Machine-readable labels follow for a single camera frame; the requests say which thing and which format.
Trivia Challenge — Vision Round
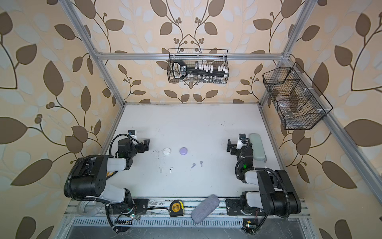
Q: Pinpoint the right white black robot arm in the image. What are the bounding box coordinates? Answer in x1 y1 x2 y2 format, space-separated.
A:
226 137 302 218

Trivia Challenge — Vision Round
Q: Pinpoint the aluminium frame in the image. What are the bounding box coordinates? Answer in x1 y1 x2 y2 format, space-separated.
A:
63 1 382 239

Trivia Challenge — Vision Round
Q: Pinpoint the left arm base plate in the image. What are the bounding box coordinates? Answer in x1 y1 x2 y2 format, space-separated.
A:
108 198 149 216

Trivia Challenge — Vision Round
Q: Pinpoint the yellow black tape measure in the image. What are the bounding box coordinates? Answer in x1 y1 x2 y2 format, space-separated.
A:
169 200 185 217

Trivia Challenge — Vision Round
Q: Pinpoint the black wire basket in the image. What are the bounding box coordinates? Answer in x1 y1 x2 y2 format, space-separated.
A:
167 47 230 84
262 62 333 130

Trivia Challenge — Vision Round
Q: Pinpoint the green glasses case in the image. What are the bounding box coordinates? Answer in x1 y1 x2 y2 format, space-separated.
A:
249 133 267 162

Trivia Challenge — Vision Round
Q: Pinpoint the right black wire basket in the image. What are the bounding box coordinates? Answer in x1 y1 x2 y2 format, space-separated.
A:
262 62 333 130

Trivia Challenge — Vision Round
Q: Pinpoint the white earbud charging case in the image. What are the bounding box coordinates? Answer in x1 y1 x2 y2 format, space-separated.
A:
163 147 172 156

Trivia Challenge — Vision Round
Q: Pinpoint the grey fabric glasses case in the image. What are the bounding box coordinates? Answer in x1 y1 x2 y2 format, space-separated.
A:
191 195 220 224

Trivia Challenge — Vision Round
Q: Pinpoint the black socket holder rail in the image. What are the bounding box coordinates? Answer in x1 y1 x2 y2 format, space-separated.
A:
167 59 230 82

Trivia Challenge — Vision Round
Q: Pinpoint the back black wire basket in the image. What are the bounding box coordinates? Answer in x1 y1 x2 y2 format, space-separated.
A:
167 47 230 84

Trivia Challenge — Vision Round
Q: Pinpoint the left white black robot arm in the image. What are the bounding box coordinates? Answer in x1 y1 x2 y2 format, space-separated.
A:
64 136 150 215

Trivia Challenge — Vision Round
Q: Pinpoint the purple earbud charging case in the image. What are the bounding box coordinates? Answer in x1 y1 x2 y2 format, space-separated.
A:
179 147 188 155

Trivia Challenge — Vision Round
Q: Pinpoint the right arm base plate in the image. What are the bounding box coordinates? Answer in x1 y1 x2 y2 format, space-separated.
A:
225 199 266 217

